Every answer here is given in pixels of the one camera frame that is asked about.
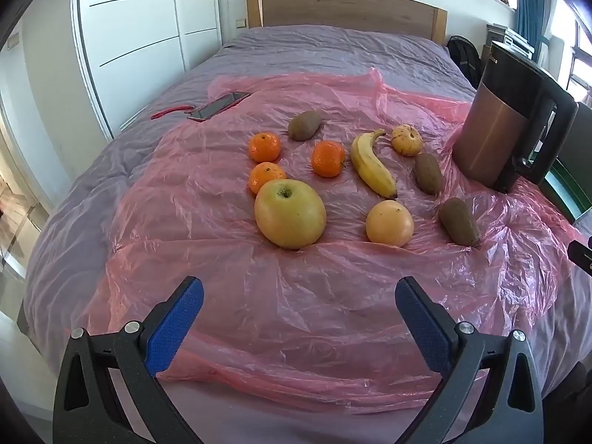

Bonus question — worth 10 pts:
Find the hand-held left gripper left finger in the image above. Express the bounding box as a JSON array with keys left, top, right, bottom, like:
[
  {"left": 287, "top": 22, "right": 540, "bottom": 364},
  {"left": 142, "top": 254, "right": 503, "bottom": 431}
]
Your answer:
[{"left": 52, "top": 276, "right": 205, "bottom": 444}]

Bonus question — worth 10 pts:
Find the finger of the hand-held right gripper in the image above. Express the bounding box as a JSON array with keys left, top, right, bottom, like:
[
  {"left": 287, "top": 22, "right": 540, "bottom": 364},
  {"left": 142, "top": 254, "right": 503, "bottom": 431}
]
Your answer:
[{"left": 568, "top": 236, "right": 592, "bottom": 275}]

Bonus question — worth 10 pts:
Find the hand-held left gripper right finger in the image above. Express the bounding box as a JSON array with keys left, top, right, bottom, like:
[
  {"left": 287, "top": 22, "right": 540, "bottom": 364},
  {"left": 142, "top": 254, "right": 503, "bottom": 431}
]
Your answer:
[{"left": 394, "top": 276, "right": 545, "bottom": 444}]

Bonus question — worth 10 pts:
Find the green tray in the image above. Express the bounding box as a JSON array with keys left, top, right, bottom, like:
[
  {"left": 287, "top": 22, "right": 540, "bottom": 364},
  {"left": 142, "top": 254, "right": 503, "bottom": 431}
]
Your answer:
[{"left": 538, "top": 156, "right": 592, "bottom": 225}]

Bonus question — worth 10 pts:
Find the pale round orange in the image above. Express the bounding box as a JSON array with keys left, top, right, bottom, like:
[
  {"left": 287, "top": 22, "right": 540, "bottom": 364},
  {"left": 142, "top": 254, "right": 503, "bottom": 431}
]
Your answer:
[{"left": 365, "top": 200, "right": 415, "bottom": 247}]

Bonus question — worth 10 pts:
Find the brown kiwi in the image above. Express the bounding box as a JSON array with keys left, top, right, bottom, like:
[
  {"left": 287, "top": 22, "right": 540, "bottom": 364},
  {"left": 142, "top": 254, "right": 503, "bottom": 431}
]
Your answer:
[
  {"left": 287, "top": 110, "right": 323, "bottom": 141},
  {"left": 413, "top": 152, "right": 442, "bottom": 195},
  {"left": 438, "top": 197, "right": 482, "bottom": 247}
]

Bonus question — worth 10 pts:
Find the large yellow red apple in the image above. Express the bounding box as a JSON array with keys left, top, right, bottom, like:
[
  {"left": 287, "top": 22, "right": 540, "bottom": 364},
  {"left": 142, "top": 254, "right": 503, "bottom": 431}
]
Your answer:
[{"left": 254, "top": 178, "right": 327, "bottom": 249}]

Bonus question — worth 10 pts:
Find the orange tangerine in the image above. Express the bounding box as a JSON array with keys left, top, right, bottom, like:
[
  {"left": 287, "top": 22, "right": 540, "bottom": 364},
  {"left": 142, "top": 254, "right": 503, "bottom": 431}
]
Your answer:
[
  {"left": 249, "top": 132, "right": 282, "bottom": 164},
  {"left": 248, "top": 162, "right": 287, "bottom": 195},
  {"left": 311, "top": 140, "right": 347, "bottom": 178}
]

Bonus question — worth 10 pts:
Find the yellow banana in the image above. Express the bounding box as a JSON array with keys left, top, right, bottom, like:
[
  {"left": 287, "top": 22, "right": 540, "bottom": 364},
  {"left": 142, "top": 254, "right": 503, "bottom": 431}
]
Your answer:
[{"left": 350, "top": 129, "right": 398, "bottom": 199}]

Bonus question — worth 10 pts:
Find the ribbed yellow citrus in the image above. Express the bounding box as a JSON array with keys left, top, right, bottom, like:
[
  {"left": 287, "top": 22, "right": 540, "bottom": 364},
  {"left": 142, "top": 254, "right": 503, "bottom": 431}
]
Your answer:
[{"left": 391, "top": 124, "right": 423, "bottom": 157}]

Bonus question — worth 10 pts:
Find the pink plastic sheet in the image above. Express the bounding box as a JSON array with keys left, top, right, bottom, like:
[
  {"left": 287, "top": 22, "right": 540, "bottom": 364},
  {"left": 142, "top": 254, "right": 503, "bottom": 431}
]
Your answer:
[{"left": 90, "top": 67, "right": 562, "bottom": 414}]

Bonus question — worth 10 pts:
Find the copper black electric kettle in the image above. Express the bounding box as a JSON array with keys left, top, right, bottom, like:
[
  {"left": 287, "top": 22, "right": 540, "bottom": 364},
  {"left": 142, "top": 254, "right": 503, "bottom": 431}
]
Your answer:
[{"left": 452, "top": 40, "right": 580, "bottom": 194}]

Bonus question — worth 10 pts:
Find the dark smartphone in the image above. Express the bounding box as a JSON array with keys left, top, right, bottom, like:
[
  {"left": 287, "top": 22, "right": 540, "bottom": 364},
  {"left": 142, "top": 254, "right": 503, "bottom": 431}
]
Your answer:
[{"left": 187, "top": 92, "right": 251, "bottom": 121}]

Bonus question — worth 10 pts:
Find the black backpack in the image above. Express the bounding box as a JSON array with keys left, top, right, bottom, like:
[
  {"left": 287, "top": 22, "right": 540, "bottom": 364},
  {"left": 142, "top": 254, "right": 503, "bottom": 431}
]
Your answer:
[{"left": 446, "top": 34, "right": 480, "bottom": 88}]

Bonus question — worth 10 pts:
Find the white printer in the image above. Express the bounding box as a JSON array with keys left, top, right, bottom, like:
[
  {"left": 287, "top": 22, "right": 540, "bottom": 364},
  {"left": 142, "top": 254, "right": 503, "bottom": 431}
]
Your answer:
[{"left": 487, "top": 23, "right": 536, "bottom": 58}]

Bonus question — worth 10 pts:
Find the teal curtain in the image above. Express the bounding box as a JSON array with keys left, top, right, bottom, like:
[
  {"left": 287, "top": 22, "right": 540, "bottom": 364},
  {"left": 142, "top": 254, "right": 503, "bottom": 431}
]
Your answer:
[{"left": 515, "top": 0, "right": 554, "bottom": 63}]

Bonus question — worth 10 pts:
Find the white wardrobe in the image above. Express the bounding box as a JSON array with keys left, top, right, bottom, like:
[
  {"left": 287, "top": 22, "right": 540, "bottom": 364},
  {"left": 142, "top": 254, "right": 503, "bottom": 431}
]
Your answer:
[{"left": 70, "top": 0, "right": 219, "bottom": 142}]

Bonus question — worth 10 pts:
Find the wooden headboard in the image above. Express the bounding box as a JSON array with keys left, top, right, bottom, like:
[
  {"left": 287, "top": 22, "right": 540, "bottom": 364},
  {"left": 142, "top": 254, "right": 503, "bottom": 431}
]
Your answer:
[{"left": 245, "top": 0, "right": 448, "bottom": 46}]

